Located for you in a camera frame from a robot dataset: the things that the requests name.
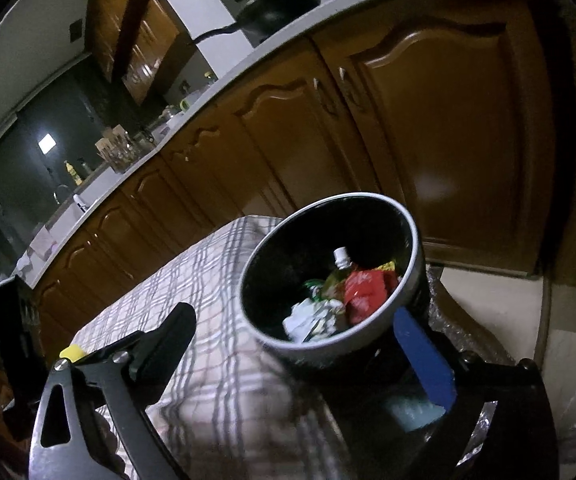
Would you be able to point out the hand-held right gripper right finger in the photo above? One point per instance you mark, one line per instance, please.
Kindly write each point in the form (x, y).
(425, 355)

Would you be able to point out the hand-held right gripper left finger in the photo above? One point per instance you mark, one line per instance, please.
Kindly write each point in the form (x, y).
(168, 340)

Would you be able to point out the yellow sponge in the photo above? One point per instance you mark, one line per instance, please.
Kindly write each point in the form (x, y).
(73, 352)

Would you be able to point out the red wrapper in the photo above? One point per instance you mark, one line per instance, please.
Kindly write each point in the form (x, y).
(367, 292)

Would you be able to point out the yellow wrapper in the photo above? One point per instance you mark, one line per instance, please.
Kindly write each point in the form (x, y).
(386, 265)

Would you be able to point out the clear plastic bottle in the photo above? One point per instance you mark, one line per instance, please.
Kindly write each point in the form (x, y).
(340, 270)

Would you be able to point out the white plastic bag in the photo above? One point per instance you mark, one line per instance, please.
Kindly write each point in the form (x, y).
(305, 320)

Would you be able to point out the black bin with white rim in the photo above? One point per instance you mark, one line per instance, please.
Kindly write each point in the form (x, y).
(278, 280)

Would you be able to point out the plaid cloth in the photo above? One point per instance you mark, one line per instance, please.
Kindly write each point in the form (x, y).
(218, 360)

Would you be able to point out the metal faucet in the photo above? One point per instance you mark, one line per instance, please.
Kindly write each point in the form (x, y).
(60, 194)

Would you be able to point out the yellow bottle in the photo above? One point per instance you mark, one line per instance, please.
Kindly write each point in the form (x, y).
(71, 172)

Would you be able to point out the wooden utensil holder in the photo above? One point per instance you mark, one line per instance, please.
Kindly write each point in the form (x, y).
(113, 149)

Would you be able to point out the brown wooden kitchen cabinets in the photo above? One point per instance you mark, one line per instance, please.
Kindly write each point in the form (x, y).
(318, 135)

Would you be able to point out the black frying pan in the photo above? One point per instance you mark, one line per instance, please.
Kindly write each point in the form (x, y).
(278, 10)

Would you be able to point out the brown wooden wall cabinet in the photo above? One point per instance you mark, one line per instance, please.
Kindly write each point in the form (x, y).
(133, 30)

